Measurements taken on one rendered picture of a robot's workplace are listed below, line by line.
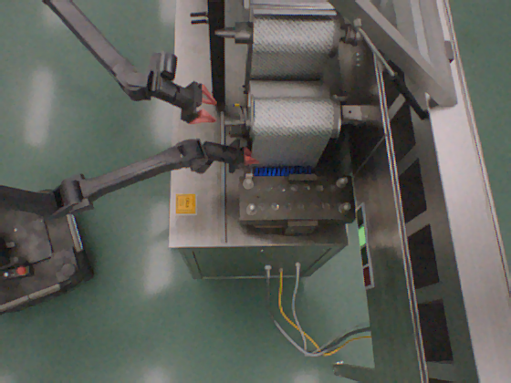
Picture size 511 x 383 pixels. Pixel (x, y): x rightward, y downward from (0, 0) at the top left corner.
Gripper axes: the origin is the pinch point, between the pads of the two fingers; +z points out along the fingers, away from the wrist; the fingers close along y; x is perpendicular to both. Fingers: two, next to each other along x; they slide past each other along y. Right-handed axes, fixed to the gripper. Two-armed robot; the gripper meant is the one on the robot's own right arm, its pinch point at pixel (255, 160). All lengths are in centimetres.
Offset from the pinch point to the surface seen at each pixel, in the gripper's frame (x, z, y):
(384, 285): 34, 16, 46
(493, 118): -16, 200, -77
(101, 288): -132, -20, 29
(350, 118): 32.0, 13.9, -4.2
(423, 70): 73, -11, 14
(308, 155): 12.3, 13.1, 0.3
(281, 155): 8.0, 4.9, 0.3
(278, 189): -0.2, 8.9, 8.9
